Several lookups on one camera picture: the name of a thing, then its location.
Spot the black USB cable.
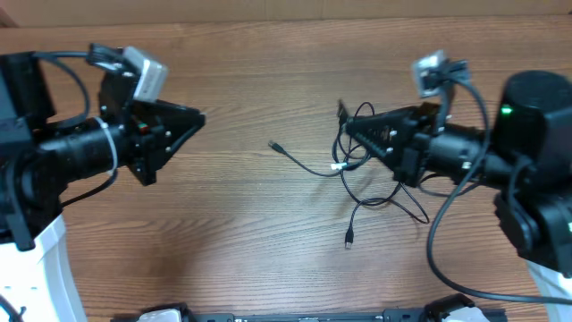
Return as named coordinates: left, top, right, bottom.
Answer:
left=331, top=101, right=431, bottom=250

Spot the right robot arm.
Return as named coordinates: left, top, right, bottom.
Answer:
left=338, top=70, right=571, bottom=278

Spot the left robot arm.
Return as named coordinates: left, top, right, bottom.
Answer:
left=1, top=44, right=206, bottom=321

